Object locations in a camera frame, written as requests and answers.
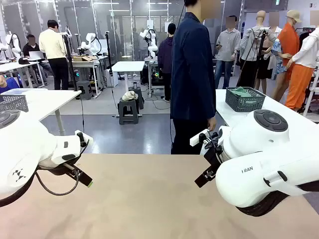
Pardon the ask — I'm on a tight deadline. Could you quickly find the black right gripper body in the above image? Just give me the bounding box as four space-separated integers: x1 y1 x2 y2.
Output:
203 146 225 172

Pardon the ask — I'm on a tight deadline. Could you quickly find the grey plastic lattice basket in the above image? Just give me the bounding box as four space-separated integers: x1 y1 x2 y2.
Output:
0 94 29 113
225 86 266 113

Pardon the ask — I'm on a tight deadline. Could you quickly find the green terry towel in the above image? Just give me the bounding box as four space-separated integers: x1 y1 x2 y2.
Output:
229 86 248 97

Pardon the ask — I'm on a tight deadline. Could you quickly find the navy-sleeved right forearm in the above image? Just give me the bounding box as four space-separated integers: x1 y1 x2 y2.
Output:
196 82 216 120

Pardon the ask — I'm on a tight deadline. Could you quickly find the person in navy jacket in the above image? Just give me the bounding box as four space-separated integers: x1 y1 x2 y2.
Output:
170 0 222 155

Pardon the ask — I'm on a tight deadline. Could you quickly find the grey plastic step stool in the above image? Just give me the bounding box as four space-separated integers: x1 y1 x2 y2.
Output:
76 80 93 100
128 87 145 110
118 97 140 125

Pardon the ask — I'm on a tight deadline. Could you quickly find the beige crumpled cloth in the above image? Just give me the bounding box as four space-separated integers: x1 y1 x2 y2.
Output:
121 91 139 102

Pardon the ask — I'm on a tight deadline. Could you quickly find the white computer case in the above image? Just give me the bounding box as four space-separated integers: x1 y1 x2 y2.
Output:
104 69 119 88

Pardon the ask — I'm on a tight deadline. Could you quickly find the figure in black skirt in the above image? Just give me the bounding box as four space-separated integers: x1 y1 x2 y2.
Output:
256 11 284 94

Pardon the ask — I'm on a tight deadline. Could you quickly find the grey workshop desk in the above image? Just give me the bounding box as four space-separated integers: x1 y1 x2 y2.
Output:
63 58 108 97

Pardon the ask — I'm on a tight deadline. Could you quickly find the mannequin with orange trousers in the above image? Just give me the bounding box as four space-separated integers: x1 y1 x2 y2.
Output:
284 11 319 110

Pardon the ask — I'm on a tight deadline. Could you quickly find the grey robot workbench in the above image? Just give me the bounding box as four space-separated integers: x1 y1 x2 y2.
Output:
144 57 166 98

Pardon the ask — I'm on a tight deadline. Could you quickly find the black tripod stand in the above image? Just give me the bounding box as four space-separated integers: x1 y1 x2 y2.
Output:
236 26 270 90
61 24 80 92

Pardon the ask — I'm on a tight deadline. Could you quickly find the man in grey shirt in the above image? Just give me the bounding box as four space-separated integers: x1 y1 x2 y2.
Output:
214 15 242 90

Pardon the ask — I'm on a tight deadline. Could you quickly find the person in dark purple hoodie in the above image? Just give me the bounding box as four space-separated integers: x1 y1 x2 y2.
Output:
157 22 176 103

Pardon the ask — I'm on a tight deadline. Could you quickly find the person in blue shirt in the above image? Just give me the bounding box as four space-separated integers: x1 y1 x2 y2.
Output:
0 74 21 95

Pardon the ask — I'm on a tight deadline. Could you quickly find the open cardboard box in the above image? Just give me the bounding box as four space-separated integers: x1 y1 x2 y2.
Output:
72 55 97 62

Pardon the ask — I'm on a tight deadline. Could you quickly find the white standing desk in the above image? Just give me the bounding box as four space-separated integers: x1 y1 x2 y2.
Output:
111 61 146 118

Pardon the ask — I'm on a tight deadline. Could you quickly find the mannequin in blue floral dress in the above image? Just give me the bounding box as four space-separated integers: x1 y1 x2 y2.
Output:
271 38 291 102

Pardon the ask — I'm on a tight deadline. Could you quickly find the mannequin in grey shirt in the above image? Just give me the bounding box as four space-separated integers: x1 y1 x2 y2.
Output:
238 10 278 94

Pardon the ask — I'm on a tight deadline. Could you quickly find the black stand pole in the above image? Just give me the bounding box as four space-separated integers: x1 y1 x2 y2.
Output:
104 31 113 73

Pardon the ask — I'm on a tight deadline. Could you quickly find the silver laptop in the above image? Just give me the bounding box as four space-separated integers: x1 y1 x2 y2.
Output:
28 51 46 61

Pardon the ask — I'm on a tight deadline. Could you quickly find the white office desk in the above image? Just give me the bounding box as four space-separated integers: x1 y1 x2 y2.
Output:
0 61 48 88

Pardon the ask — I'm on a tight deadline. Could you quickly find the man in cream sweater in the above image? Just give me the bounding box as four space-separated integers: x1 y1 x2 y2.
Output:
38 19 69 91

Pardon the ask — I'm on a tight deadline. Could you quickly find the seated man in black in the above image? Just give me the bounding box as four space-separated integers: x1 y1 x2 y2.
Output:
22 34 54 78

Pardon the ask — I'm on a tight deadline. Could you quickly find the mannequin in orange jacket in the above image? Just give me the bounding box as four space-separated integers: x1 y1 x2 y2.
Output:
277 9 304 83

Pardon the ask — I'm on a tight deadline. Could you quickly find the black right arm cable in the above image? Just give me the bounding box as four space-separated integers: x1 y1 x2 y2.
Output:
235 183 319 217

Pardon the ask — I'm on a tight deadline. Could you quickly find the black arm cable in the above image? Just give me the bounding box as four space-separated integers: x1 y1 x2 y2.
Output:
235 183 319 217
0 145 89 208

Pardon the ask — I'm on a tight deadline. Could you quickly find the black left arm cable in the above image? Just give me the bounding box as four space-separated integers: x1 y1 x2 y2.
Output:
0 145 89 208

